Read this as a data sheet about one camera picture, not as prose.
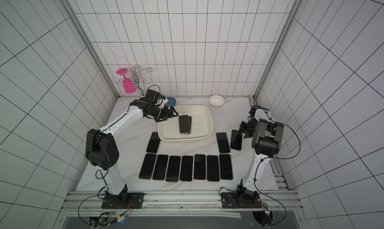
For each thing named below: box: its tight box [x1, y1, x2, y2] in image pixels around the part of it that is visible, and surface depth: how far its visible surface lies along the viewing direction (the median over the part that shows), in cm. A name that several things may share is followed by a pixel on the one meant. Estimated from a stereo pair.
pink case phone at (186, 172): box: [179, 155, 194, 182], surface depth 83 cm
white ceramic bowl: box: [209, 95, 225, 107], surface depth 115 cm
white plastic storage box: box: [158, 105, 214, 141], surface depth 102 cm
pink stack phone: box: [179, 114, 191, 134], surface depth 102 cm
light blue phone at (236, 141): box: [230, 129, 242, 151], surface depth 97 cm
